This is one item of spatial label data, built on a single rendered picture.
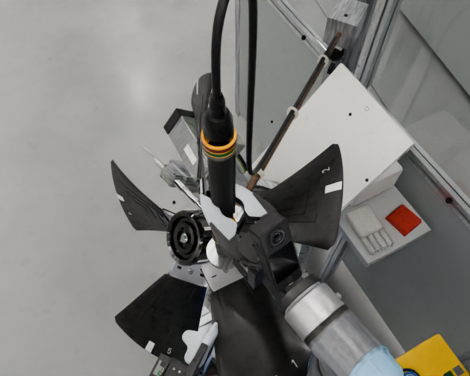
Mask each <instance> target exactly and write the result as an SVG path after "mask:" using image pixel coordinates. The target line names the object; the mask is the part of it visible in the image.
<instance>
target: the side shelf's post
mask: <svg viewBox="0 0 470 376"><path fill-rule="evenodd" d="M348 247H349V244H348V242H347V241H346V240H345V238H344V236H343V235H342V234H341V233H340V232H339V234H338V237H337V238H336V241H335V243H334V245H333V247H332V249H331V250H330V253H329V255H328V258H327V259H326V261H325V264H324V265H323V267H322V270H321V271H320V274H319V277H320V278H321V280H322V282H321V283H326V284H328V283H329V281H330V280H331V278H332V276H333V274H334V272H335V271H336V269H337V267H338V265H339V263H340V262H341V260H342V258H343V256H344V255H345V253H346V251H347V250H348Z"/></svg>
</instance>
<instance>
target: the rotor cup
mask: <svg viewBox="0 0 470 376"><path fill-rule="evenodd" d="M204 227H209V225H208V223H207V220H206V218H205V216H204V213H203V211H202V210H181V211H179V212H177V213H176V214H175V215H174V216H173V217H172V218H171V219H170V221H169V224H168V227H167V231H166V243H167V247H168V250H169V253H170V255H171V257H172V259H173V260H174V261H175V262H176V263H178V264H179V265H182V266H196V265H201V264H205V263H208V262H209V261H206V262H200V263H198V261H199V260H207V249H206V250H205V248H206V247H207V245H208V243H209V241H210V240H211V238H212V234H211V230H208V231H205V230H204ZM183 233H186V234H187V236H188V240H187V242H186V243H183V242H182V241H181V235H182V234H183Z"/></svg>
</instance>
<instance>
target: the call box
mask: <svg viewBox="0 0 470 376"><path fill-rule="evenodd" d="M395 360H396V362H397V363H398V364H399V365H400V366H401V368H402V369H403V372H404V373H405V372H413V373H415V374H417V375H418V376H444V373H446V372H448V371H451V372H452V373H453V375H454V376H456V374H455V373H454V371H453V370H452V368H454V367H455V366H457V365H460V367H461V368H462V370H463V371H464V373H463V374H462V375H460V376H469V373H468V372H467V371H466V369H465V368H464V366H463V365H462V363H461V362H460V361H459V360H458V359H457V357H456V355H455V354H454V352H453V351H452V350H451V349H450V348H449V346H448V345H447V343H446V342H445V340H444V339H443V338H442V337H441V336H440V335H439V334H436V335H434V336H432V337H431V338H429V339H427V340H425V341H424V342H422V343H420V344H419V345H417V346H416V347H414V348H412V349H411V350H409V351H408V352H406V353H404V354H402V355H401V356H400V357H398V358H396V359H395Z"/></svg>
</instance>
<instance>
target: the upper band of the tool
mask: <svg viewBox="0 0 470 376"><path fill-rule="evenodd" d="M232 138H233V139H232ZM232 138H230V139H229V141H230V143H229V144H227V145H224V146H219V147H217V146H212V145H210V144H208V143H209V140H208V139H207V138H206V137H204V134H203V129H202V131H201V140H202V142H203V143H204V144H205V145H206V146H207V147H208V148H210V149H213V150H224V149H226V148H229V147H231V146H232V145H233V144H234V143H235V141H236V129H235V128H234V134H233V136H232Z"/></svg>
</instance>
